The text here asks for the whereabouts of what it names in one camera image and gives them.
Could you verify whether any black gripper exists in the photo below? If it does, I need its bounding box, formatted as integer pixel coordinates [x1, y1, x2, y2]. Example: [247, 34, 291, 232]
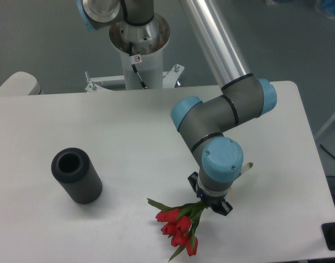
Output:
[188, 171, 233, 216]

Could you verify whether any red tulip bouquet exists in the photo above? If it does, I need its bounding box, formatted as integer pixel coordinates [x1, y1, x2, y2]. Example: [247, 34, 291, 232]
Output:
[147, 198, 210, 260]

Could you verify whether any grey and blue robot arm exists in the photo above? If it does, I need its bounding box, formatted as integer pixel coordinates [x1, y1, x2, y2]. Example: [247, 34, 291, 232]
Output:
[76, 1, 277, 215]

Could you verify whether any dark grey ribbed vase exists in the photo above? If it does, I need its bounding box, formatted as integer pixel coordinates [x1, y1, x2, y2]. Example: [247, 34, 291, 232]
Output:
[51, 147, 103, 204]

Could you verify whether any black device at table edge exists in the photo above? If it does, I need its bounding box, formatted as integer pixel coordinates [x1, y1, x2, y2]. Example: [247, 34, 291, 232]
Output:
[321, 222, 335, 251]

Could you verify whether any white chair armrest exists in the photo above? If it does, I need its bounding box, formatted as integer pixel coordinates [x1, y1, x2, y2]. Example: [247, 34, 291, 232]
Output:
[0, 71, 44, 98]

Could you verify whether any white metal base frame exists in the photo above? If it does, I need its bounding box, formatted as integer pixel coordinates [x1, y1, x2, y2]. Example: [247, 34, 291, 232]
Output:
[84, 64, 185, 93]

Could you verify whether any black cable on floor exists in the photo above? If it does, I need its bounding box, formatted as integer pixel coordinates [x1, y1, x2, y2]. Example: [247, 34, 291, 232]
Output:
[319, 144, 335, 162]

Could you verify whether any black pedestal cable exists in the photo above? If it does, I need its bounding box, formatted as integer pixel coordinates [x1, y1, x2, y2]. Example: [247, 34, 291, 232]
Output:
[128, 41, 149, 90]

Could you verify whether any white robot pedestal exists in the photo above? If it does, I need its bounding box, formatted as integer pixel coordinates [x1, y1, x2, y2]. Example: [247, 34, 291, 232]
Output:
[109, 13, 170, 90]

